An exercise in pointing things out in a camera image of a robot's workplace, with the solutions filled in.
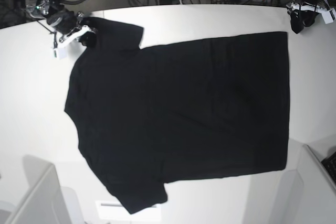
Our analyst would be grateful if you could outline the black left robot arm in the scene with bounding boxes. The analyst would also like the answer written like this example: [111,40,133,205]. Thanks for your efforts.
[288,0,320,34]

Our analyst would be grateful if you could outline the black keyboard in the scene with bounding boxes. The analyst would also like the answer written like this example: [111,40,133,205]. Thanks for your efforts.
[322,153,336,182]

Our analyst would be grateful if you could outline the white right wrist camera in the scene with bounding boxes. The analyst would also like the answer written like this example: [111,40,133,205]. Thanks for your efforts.
[53,25,92,59]

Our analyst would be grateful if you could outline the white partition panel left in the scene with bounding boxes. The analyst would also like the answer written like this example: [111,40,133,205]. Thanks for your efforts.
[1,155,85,224]

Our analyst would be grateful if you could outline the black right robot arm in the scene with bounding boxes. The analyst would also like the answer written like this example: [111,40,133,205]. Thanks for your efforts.
[25,0,97,49]

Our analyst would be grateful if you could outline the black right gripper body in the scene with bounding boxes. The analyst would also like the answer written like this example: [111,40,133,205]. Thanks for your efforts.
[47,10,77,34]

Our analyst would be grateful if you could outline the white partition panel right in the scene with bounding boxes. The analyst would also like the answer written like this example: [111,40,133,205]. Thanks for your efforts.
[272,144,336,224]

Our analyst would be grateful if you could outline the black T-shirt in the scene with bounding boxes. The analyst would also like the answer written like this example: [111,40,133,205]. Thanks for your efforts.
[65,17,290,214]

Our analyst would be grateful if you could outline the white table cable grommet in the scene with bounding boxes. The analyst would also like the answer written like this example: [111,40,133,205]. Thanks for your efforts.
[96,201,162,222]

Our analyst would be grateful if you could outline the white partition panel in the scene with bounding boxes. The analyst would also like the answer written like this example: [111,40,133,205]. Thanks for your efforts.
[1,155,85,224]
[272,144,336,224]

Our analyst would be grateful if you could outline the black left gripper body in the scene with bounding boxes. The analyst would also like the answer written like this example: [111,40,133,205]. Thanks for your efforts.
[297,2,319,27]

